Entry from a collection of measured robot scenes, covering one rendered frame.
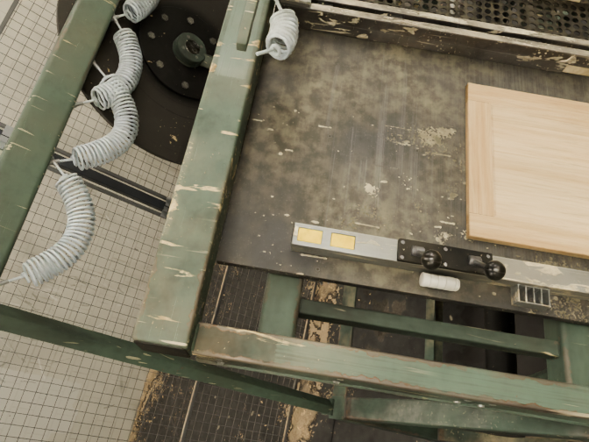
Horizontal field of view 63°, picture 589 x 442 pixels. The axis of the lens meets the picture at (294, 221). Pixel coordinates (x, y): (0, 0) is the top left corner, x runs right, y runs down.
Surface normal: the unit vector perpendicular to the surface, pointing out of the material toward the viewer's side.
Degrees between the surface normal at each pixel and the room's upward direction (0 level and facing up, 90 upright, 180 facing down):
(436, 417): 0
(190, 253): 55
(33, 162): 90
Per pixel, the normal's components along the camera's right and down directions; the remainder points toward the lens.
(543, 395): 0.08, -0.42
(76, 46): 0.64, -0.25
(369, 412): -0.76, -0.38
